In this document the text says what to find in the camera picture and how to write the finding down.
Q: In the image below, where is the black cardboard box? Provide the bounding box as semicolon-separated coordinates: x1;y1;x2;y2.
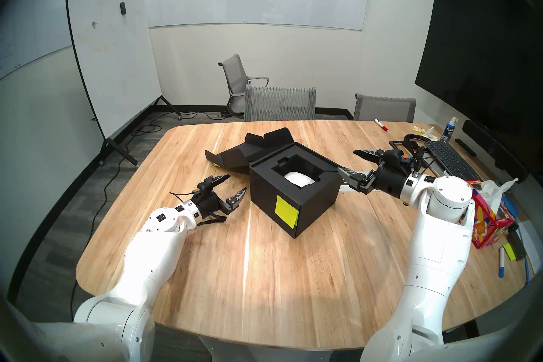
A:
205;127;341;239

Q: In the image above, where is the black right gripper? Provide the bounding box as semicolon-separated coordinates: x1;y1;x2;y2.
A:
337;149;415;199

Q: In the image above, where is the silver table power outlet panel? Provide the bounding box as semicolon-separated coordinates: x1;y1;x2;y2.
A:
339;171;376;192

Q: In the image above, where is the yellow rectangular box sticker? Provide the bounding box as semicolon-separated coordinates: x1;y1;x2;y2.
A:
275;195;298;228

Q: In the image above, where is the white paper sheet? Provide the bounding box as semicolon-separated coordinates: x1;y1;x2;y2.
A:
518;219;543;275

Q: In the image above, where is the large black whiteboard eraser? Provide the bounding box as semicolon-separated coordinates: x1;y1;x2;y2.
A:
507;230;527;261

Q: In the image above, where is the blue flat tool with handle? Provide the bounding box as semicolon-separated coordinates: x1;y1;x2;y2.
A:
501;195;531;286

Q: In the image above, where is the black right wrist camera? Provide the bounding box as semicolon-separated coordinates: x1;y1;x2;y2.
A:
384;150;410;166

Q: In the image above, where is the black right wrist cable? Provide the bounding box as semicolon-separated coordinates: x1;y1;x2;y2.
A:
409;147;446;176

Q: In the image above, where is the grey office chair with armrests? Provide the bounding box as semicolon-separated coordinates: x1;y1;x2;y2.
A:
218;54;269;115

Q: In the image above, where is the black video bar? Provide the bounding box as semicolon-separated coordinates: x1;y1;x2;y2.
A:
462;119;529;183

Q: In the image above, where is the whiteboard cleaner spray bottle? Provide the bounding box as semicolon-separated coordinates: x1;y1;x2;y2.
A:
440;116;459;142

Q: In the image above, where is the black keyboard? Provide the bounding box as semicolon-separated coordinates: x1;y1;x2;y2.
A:
422;153;467;186
424;140;482;181

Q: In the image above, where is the red floral tissue box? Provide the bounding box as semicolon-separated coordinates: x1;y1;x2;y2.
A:
465;180;515;249

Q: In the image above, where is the white computer mouse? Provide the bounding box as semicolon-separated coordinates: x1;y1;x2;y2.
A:
283;171;315;189

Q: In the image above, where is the grey mesh chair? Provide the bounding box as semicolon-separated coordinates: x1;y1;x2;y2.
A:
244;85;316;122

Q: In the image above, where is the black foam box insert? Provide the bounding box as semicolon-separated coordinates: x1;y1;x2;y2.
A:
251;145;340;205

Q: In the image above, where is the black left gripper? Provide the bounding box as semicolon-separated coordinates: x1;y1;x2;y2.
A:
190;174;248;225

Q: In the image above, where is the large black wall screen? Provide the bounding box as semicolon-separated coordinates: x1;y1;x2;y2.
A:
414;0;543;162

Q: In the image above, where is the rolling whiteboard on black stand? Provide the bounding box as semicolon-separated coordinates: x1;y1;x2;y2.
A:
64;0;183;167

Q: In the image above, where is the grey fabric chair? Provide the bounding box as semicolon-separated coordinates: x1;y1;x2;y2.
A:
353;94;417;123

